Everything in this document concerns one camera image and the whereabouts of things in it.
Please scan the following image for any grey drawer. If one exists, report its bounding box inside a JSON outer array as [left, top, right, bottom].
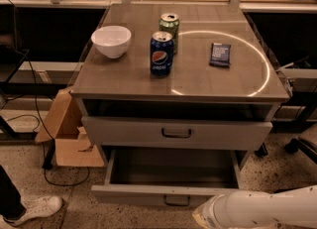
[[82, 116, 272, 151], [92, 147, 241, 207]]

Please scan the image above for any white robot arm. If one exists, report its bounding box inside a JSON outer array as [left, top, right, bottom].
[[192, 185, 317, 229]]

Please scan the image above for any grey top drawer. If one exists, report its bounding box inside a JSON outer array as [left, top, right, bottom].
[[82, 116, 272, 151]]

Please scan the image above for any grey drawer cabinet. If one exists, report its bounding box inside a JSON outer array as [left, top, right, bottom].
[[71, 4, 288, 165]]

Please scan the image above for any black office chair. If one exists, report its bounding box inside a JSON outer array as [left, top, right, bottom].
[[284, 124, 317, 164]]

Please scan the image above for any cardboard box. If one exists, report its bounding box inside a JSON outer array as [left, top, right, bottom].
[[35, 87, 104, 170]]

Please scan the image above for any white sneaker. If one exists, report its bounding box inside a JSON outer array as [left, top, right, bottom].
[[0, 196, 62, 229]]

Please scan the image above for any dark blue snack bar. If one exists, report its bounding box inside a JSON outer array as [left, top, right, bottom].
[[209, 43, 231, 67]]

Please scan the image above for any blue Pepsi can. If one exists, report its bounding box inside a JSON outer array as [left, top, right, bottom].
[[150, 31, 173, 76]]

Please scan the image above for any dark trouser leg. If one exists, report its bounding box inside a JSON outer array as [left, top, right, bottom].
[[0, 166, 26, 220]]

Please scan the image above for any white ceramic bowl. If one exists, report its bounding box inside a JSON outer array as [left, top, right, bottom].
[[91, 26, 132, 58]]

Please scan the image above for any green soda can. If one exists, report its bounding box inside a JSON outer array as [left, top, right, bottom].
[[158, 13, 180, 54]]

